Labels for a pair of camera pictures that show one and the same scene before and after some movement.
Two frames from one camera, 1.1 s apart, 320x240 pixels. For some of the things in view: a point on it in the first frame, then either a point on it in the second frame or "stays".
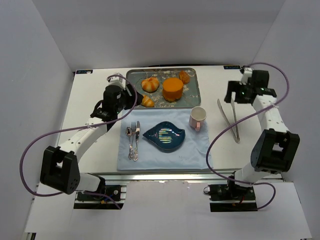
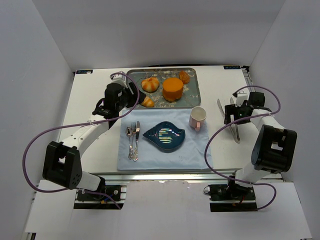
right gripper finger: (232, 86) → (229, 110)
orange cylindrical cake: (172, 89) stays
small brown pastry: (184, 76) stays
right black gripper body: (230, 89) → (232, 113)
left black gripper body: (135, 99) stays
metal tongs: (236, 138) stays
